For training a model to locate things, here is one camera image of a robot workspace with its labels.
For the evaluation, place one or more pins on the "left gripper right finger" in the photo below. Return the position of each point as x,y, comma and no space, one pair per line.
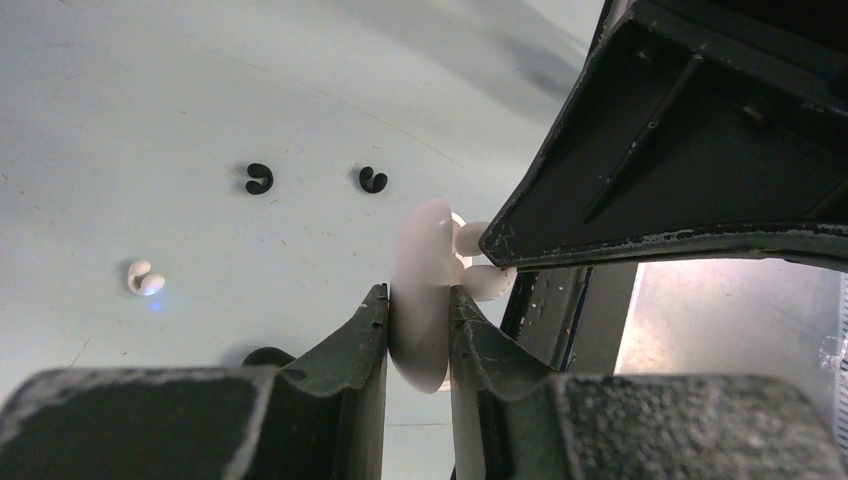
514,417

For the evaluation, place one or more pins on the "black earbud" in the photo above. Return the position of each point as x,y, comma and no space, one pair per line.
261,179
372,182

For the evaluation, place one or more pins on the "white earbud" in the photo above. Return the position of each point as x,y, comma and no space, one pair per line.
142,281
483,282

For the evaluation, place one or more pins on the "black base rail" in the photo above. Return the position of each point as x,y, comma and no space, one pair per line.
572,318

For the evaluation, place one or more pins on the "black earbud lower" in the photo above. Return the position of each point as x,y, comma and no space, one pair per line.
261,179

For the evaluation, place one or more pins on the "white earbud charging case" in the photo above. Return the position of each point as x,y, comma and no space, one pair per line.
424,268

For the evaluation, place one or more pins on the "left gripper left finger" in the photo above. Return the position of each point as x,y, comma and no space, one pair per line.
319,417

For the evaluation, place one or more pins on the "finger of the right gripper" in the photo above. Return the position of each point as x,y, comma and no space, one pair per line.
697,129

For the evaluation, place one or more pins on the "black earbud upper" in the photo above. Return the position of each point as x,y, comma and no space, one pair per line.
372,182

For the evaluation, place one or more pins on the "black earbud charging case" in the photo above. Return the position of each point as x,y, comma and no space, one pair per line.
267,356

